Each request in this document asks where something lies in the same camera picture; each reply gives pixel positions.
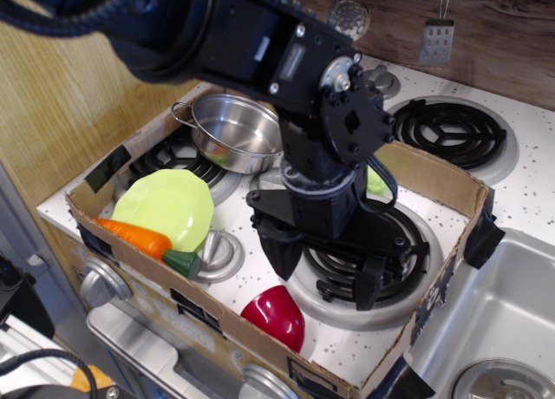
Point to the hanging steel slotted spatula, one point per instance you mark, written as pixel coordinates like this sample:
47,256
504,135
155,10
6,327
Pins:
437,38

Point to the silver knob back stove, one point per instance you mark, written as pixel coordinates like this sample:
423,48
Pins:
383,80

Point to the silver oven door handle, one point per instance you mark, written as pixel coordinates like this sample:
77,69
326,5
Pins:
142,350

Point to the orange object bottom left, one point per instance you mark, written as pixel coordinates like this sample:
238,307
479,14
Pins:
80,381

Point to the front left black burner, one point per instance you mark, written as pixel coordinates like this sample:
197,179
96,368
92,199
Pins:
177,151

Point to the orange toy carrot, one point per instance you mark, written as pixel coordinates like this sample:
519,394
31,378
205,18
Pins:
155,245

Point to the light green plastic plate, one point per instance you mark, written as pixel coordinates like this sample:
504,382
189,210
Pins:
175,203

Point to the small steel pot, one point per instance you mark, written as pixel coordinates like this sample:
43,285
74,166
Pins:
233,132

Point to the grey toy sink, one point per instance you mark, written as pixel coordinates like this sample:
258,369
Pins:
493,337

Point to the black burner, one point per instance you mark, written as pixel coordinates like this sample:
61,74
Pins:
462,132
323,285
177,151

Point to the green toy broccoli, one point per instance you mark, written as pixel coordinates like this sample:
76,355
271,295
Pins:
375,184

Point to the silver knob centre stove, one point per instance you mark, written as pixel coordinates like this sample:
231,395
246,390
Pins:
269,180

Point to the silver knob near plate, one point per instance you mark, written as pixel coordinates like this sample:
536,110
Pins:
221,257

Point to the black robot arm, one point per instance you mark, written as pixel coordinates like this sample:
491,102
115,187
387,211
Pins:
330,124

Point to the hanging steel skimmer ladle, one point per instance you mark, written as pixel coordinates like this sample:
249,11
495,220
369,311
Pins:
349,17

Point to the front right black burner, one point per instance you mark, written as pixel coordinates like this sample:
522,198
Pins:
323,285

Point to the cardboard fence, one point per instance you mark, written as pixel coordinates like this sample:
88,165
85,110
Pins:
346,353

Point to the silver front oven knob left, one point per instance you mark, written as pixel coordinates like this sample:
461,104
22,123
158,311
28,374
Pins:
102,284

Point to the red plastic bowl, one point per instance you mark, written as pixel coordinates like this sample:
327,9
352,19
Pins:
275,312

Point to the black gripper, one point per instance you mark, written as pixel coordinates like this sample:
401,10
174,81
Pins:
336,217

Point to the silver knob stove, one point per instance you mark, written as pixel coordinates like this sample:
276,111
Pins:
383,80
269,180

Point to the back right black burner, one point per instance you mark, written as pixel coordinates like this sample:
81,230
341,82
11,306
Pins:
462,132

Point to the silver front oven knob right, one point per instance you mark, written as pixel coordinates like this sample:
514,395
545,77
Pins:
260,383

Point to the black device left edge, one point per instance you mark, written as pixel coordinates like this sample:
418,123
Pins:
19,299

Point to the silver oven knob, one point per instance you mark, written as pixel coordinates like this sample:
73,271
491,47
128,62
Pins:
102,284
260,383

